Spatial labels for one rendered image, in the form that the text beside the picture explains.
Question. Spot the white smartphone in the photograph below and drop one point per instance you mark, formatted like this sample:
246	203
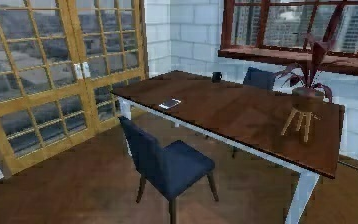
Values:
169	103

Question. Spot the black mug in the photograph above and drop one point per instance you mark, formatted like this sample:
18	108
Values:
216	77

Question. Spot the yellow framed glass door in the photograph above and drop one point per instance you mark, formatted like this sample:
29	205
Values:
115	50
30	83

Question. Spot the brown dining table white legs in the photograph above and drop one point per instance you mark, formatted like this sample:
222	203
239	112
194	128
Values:
220	110

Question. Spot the dark blue chair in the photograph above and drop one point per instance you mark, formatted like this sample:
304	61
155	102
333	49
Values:
173	166
258	79

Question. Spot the red-brown framed window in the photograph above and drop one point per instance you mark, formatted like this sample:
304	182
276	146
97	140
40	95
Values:
297	30

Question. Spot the red plant in wooden pot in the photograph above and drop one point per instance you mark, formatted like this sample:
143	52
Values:
307	96

